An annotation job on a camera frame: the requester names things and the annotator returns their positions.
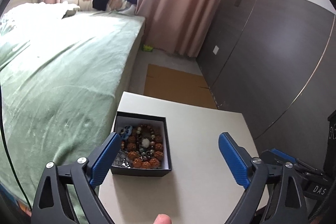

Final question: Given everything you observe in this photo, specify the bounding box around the silver chain necklace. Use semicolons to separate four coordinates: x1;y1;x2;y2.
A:
112;150;132;169

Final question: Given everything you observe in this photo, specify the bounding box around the blue bead jewelry piece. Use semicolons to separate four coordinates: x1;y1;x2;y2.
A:
118;126;133;141

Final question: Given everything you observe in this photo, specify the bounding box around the dark metallic bead bracelet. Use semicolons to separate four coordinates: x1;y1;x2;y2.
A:
136;146;156;162

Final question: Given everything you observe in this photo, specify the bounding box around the white cloth flower piece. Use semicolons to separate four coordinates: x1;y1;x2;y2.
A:
141;138;151;149

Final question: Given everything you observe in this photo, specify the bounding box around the multicolour small bead bracelet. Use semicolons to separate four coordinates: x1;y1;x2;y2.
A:
131;123;158;143

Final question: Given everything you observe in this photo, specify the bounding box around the brown rudraksha bead bracelet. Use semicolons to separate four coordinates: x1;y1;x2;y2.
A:
126;131;165;169

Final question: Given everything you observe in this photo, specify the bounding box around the black jewelry box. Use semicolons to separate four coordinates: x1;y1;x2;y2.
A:
111;111;172;177

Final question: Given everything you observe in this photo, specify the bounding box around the person's left hand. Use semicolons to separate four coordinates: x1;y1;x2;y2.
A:
153;214;172;224

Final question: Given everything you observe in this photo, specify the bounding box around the flat brown cardboard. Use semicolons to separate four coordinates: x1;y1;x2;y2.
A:
143;64;217;109

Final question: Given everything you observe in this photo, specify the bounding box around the bed with green sheet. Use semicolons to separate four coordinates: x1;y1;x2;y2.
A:
1;12;145;223

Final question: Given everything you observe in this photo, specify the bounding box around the small green floor object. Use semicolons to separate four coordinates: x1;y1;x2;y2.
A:
142;45;153;52

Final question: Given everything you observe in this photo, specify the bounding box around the white quilt on bed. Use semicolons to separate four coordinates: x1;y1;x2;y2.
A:
1;2;80;36

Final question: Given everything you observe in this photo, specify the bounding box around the black camera cable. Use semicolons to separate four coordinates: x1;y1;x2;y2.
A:
0;82;33;212

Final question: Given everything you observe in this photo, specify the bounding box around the white wall socket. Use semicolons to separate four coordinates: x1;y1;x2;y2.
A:
213;46;219;55

